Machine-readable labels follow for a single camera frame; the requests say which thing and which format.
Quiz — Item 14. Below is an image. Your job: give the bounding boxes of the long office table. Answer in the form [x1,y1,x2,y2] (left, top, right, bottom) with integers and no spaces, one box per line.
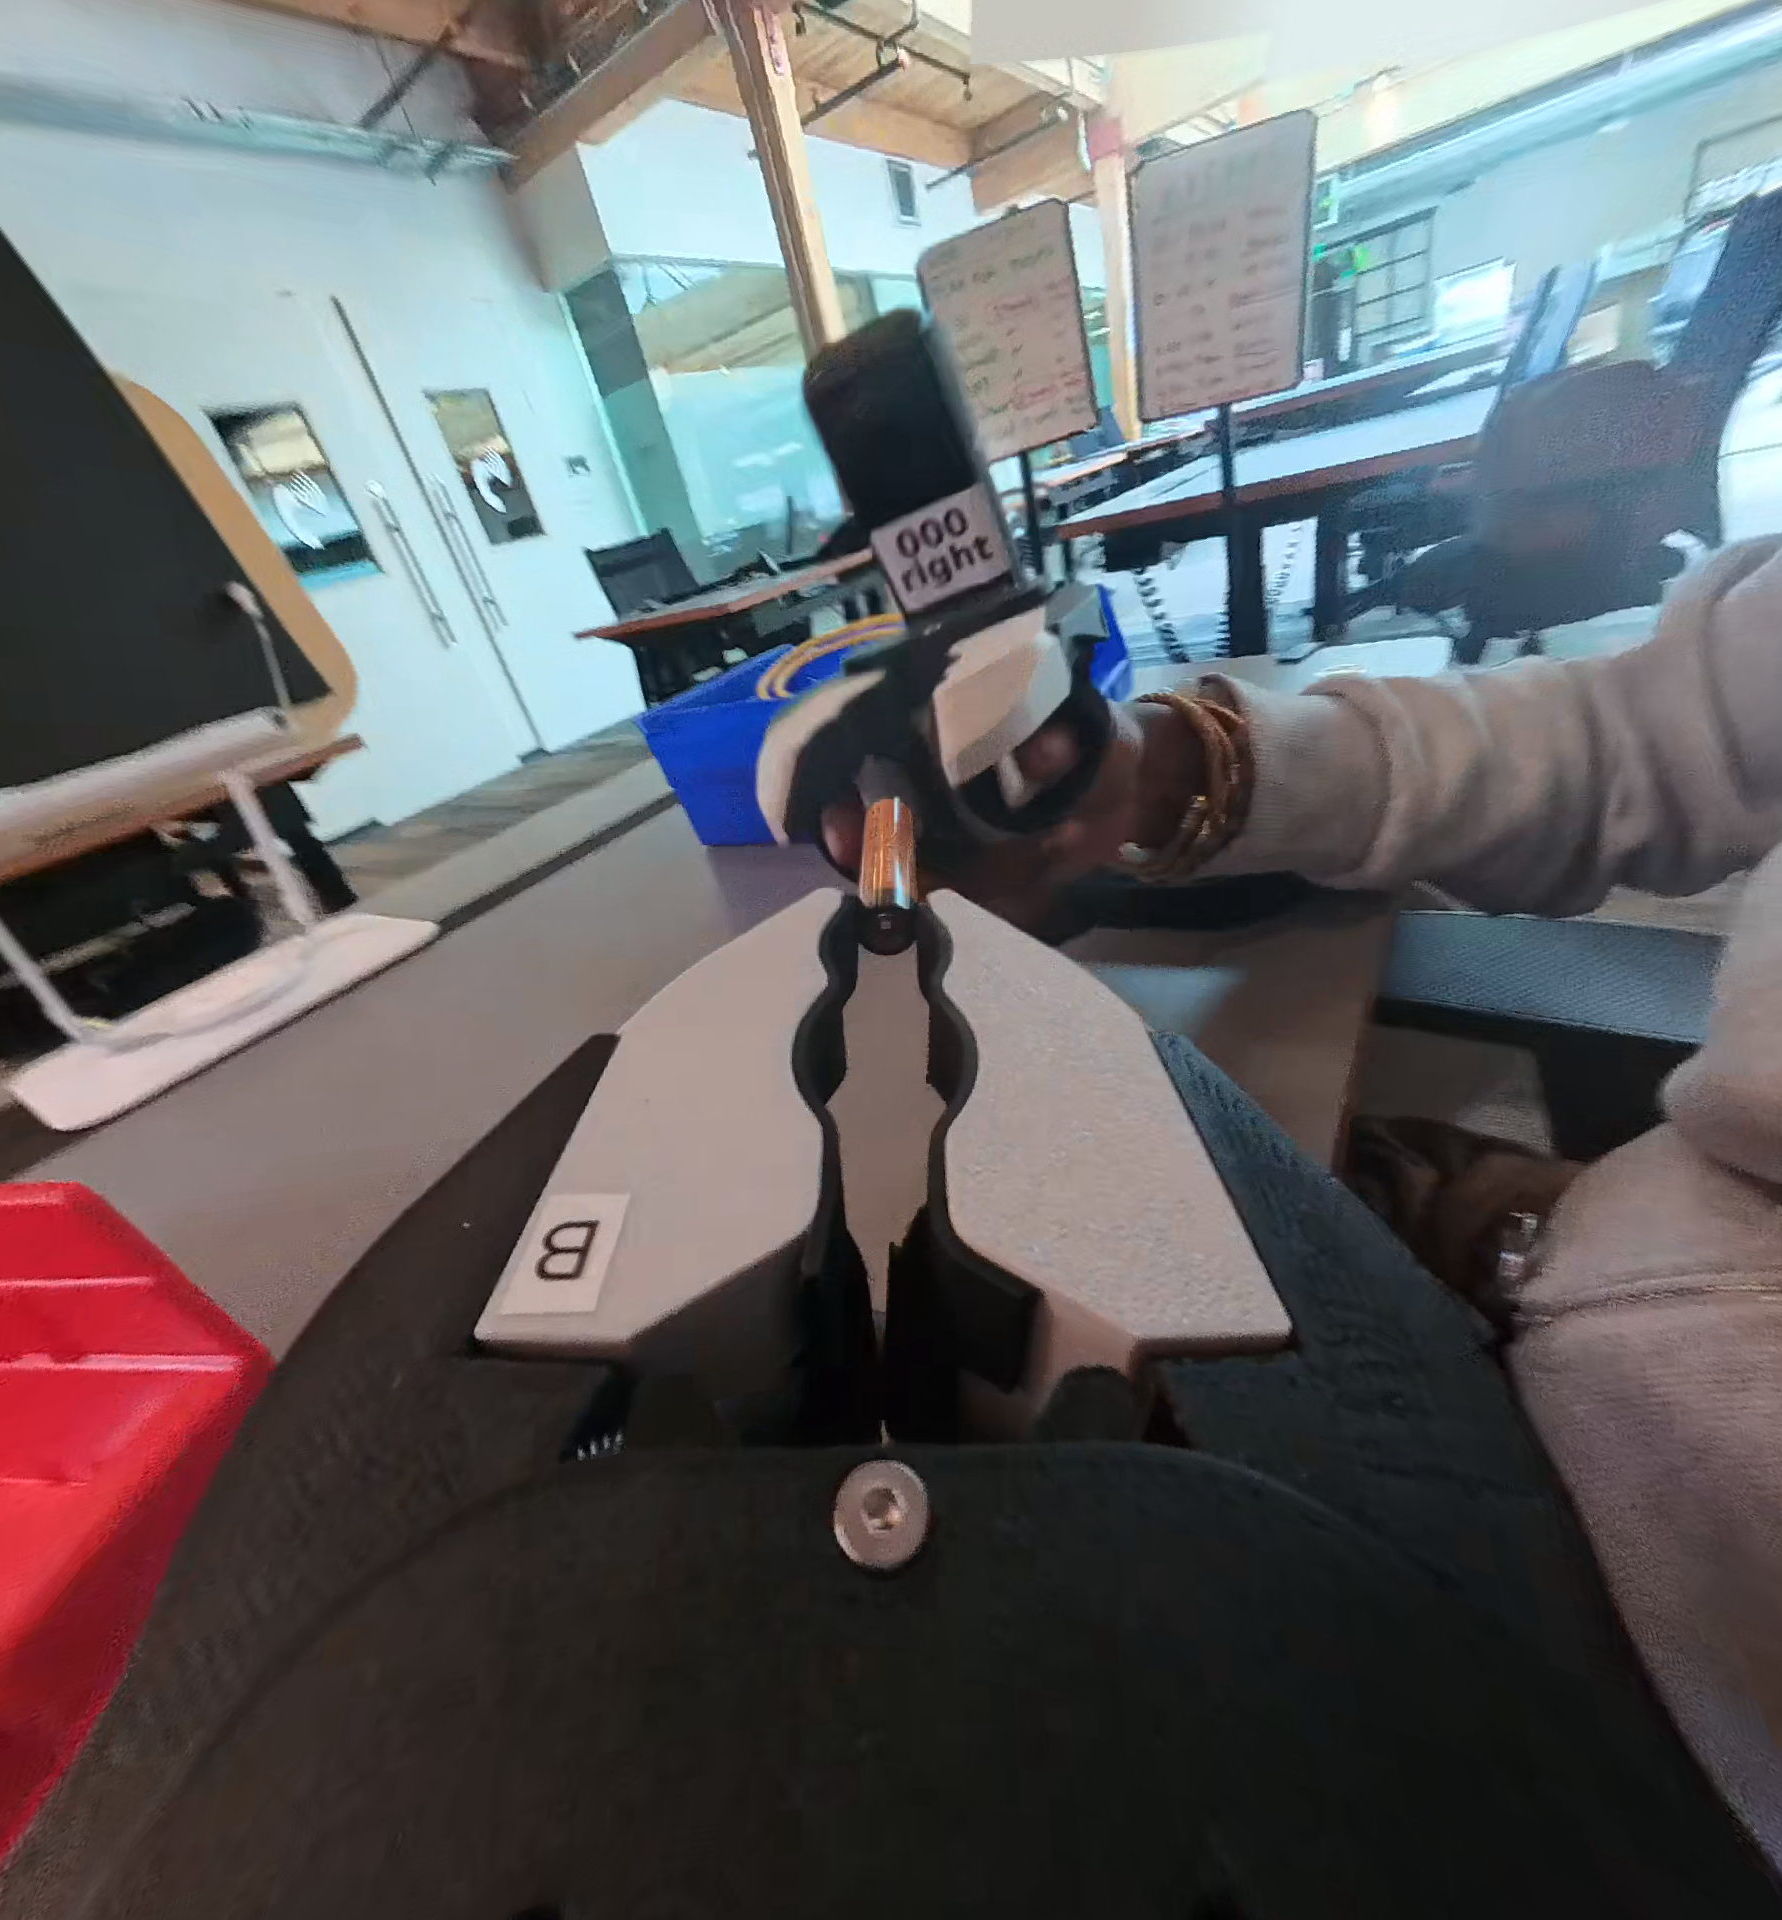
[1048,335,1523,662]

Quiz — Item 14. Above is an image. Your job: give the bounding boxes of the framed wall picture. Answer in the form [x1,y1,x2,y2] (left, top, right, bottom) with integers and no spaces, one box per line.
[425,386,546,546]

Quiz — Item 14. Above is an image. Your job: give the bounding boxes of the grey desk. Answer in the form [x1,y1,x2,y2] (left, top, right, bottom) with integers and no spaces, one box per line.
[0,643,1456,1360]

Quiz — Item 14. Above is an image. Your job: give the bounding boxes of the blue storage bin white label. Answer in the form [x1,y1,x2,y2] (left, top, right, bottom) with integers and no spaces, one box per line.
[636,583,1136,850]

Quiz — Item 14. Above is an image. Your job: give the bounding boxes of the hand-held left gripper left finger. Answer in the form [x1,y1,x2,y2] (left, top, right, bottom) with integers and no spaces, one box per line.
[469,888,886,1448]

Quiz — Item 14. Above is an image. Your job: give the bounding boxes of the black office chair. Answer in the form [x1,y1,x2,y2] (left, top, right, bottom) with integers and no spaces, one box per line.
[1656,149,1782,497]
[585,528,702,617]

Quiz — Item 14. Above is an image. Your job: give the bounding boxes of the grey chair armrest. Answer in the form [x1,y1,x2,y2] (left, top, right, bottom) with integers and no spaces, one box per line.
[1378,906,1734,1157]

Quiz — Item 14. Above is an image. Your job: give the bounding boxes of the red storage bin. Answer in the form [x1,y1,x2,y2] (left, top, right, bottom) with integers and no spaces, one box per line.
[0,1179,277,1920]

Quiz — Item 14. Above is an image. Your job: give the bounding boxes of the person's right forearm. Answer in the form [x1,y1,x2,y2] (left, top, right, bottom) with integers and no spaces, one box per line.
[1236,493,1782,920]

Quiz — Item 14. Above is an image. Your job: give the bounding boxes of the black mesh wrist rest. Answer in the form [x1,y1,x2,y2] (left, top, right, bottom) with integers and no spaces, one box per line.
[1048,869,1320,944]

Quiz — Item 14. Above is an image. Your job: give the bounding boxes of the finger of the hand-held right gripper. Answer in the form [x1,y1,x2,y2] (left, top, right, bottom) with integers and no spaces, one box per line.
[752,666,893,850]
[927,622,1080,792]

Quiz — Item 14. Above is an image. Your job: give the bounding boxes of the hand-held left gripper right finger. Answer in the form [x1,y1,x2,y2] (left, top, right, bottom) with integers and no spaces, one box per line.
[883,888,1296,1441]

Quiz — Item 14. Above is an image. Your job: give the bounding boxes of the black panel desk lamp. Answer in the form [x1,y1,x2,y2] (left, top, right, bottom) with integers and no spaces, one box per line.
[0,141,443,1134]

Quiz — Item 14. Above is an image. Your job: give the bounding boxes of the wooden office desk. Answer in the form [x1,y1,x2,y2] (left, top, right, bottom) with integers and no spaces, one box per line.
[575,557,907,707]

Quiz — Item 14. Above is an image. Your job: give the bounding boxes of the gold bracelets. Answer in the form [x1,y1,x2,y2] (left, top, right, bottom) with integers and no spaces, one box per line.
[1116,681,1255,883]

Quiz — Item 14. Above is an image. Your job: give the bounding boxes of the yellow network cable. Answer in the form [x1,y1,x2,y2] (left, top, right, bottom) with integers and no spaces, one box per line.
[752,612,907,704]

